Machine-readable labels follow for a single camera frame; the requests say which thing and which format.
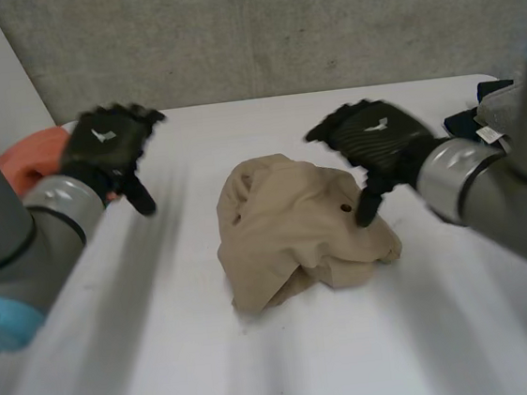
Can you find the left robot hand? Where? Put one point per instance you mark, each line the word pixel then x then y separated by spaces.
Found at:
pixel 106 141

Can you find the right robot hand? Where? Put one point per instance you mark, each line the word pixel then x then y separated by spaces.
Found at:
pixel 375 141

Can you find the beige shorts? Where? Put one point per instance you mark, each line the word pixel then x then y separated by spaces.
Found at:
pixel 295 227

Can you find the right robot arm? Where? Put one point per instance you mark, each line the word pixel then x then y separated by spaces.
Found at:
pixel 501 168

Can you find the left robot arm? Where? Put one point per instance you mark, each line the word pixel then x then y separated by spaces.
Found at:
pixel 11 243

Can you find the coral towel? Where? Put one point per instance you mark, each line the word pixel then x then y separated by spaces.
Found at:
pixel 33 158

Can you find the dark blue cloth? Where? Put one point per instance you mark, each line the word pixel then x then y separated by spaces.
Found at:
pixel 465 122

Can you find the grey towel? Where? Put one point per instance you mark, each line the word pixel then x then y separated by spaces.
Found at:
pixel 501 106

